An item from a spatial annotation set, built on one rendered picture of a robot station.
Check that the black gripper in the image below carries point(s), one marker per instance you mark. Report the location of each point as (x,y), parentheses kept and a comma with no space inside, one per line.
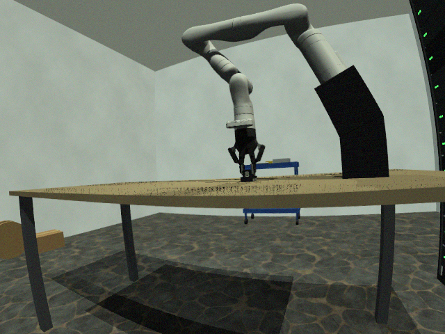
(246,143)

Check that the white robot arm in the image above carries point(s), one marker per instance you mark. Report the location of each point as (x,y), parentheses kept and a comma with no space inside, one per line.
(322,59)

